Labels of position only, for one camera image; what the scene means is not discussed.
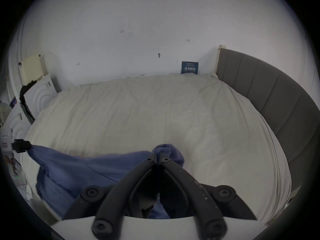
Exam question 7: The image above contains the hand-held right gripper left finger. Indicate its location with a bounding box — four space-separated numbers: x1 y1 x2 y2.
62 153 159 238

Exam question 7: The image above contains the dark blue shirt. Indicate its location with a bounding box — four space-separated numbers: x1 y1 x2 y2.
26 144 186 220

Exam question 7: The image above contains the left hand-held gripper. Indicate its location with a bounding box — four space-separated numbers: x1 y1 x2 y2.
0 128 32 157

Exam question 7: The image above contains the bed with beige sheet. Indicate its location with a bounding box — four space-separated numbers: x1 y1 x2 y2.
21 73 293 226

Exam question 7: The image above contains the blue card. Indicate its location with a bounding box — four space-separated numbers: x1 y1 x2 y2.
181 61 199 75

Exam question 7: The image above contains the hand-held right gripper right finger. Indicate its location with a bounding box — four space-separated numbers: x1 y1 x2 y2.
158 153 258 240

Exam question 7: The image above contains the cream box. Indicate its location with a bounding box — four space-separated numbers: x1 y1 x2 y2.
19 53 48 85

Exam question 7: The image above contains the grey padded headboard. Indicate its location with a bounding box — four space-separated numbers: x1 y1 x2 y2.
215 45 319 209

